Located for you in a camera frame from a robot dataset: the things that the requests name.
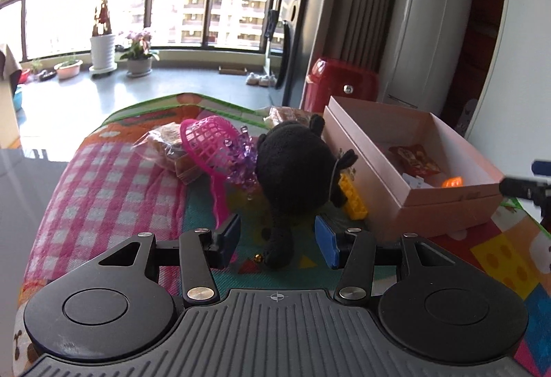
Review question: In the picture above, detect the white paper packet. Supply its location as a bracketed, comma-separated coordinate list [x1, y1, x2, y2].
[402, 172, 434, 189]

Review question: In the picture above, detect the pink cardboard box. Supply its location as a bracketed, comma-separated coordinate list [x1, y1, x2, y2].
[322, 96, 506, 242]

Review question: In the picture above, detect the purple bead ornament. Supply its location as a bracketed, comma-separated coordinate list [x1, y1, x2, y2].
[224, 126, 259, 192]

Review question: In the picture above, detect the bread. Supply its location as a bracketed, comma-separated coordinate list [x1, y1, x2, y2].
[257, 105, 316, 130]
[131, 123, 208, 186]

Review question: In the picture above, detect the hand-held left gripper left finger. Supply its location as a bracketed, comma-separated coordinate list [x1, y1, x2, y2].
[98, 213, 242, 304]

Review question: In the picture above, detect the red snack packet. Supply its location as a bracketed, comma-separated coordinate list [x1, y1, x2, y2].
[388, 144, 442, 178]

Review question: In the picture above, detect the white standing air conditioner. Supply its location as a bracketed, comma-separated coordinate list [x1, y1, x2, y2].
[379, 0, 511, 120]

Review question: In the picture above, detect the small red plant pot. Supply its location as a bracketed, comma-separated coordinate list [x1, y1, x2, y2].
[19, 60, 44, 84]

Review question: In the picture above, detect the pink checkered blanket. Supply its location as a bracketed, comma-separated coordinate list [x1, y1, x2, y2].
[23, 139, 191, 301]

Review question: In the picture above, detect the black plush toy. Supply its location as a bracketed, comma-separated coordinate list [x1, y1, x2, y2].
[256, 113, 360, 271]

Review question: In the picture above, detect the pink flowering potted plant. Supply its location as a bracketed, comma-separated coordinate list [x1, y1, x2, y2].
[118, 28, 161, 79]

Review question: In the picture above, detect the tall potted plant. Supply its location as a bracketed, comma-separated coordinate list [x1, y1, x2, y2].
[71, 0, 152, 79]

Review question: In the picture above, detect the pink plastic basket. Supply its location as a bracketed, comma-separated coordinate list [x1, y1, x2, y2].
[180, 117, 242, 228]

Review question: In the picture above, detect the pale pot with sprouts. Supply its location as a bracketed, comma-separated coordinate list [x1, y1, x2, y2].
[54, 57, 84, 81]

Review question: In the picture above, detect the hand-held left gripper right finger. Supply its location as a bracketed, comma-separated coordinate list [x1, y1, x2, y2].
[314, 216, 455, 304]

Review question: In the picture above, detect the yellow toy block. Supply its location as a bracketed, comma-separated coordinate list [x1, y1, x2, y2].
[338, 172, 370, 220]

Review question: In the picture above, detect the colourful play mat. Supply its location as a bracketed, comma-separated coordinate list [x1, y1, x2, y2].
[13, 93, 551, 377]

